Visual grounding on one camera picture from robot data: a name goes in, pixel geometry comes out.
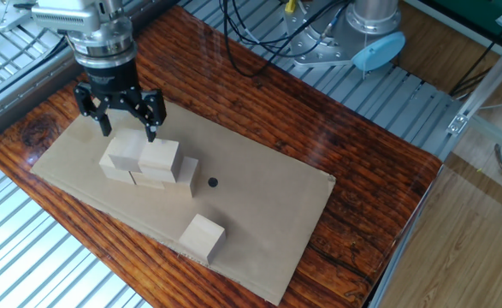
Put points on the silver mounting plate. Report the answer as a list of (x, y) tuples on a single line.
[(2, 13)]

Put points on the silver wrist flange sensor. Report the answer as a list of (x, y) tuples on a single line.
[(103, 43)]

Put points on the yellow connector plug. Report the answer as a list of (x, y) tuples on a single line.
[(290, 5)]

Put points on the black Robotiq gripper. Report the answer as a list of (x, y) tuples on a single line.
[(111, 81)]

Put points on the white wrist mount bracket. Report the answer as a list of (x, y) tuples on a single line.
[(66, 17)]

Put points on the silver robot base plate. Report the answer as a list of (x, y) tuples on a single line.
[(314, 47)]

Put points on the aluminium frame post with bracket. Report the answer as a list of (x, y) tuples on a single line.
[(490, 72)]

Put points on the small black round dot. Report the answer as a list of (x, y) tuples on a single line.
[(212, 182)]

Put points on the brown cardboard sheet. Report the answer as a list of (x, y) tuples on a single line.
[(276, 205)]

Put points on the light wooden cube block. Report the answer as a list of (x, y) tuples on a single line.
[(188, 175), (161, 158), (126, 149), (148, 180), (113, 173), (201, 237)]

